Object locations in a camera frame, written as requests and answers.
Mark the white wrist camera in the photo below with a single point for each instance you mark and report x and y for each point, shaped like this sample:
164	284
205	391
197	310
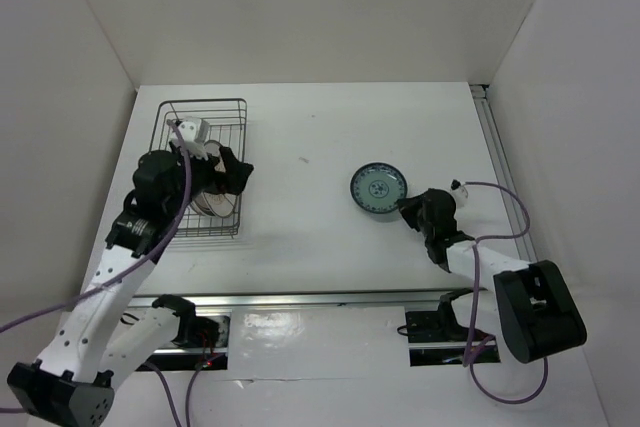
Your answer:
194	132
459	192

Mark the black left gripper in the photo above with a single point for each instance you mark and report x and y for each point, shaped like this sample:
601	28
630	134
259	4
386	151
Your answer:
232	181

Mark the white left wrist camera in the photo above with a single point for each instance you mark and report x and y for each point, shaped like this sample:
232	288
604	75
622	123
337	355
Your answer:
194	132

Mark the orange sunburst plate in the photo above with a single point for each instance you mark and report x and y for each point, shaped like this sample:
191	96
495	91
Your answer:
220	205

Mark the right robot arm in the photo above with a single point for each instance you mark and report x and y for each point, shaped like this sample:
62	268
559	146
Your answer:
536	314

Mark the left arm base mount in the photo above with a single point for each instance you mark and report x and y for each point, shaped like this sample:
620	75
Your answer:
201	340

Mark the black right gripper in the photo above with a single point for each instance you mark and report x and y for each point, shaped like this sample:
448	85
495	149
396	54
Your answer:
407	209

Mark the metal wire dish rack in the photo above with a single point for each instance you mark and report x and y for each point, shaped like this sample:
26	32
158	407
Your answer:
227	118

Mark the blue floral plate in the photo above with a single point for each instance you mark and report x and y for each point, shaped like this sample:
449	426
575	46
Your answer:
377	187

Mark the aluminium frame rail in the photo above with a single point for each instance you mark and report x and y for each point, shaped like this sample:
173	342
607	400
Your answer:
488	212

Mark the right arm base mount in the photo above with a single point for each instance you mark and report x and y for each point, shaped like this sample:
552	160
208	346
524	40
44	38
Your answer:
435	338

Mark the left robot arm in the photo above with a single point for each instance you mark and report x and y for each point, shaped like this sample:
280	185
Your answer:
73	381

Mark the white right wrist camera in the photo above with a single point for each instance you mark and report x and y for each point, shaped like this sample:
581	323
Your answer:
459	192

